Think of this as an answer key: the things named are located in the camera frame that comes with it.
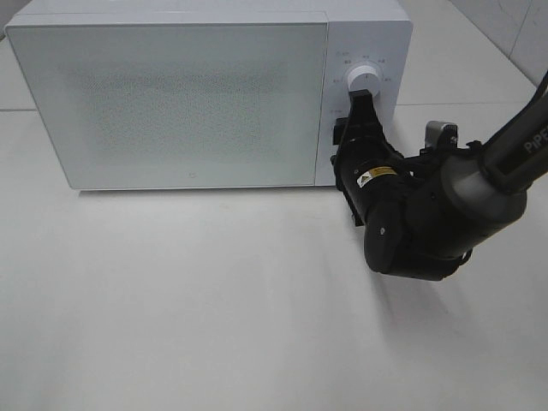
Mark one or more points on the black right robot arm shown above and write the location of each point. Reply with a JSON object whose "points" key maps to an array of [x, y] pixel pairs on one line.
{"points": [[424, 215]]}

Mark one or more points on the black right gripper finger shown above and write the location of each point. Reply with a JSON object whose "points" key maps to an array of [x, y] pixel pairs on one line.
{"points": [[338, 130], [363, 122]]}

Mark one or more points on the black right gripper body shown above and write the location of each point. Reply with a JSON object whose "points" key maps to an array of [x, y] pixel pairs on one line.
{"points": [[373, 179]]}

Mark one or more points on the white microwave oven body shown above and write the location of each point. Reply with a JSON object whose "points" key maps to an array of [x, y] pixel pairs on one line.
{"points": [[357, 32]]}

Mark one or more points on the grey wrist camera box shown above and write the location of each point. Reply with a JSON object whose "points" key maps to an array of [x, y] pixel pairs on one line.
{"points": [[441, 134]]}

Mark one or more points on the upper white microwave knob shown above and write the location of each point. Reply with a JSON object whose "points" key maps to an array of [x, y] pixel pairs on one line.
{"points": [[364, 77]]}

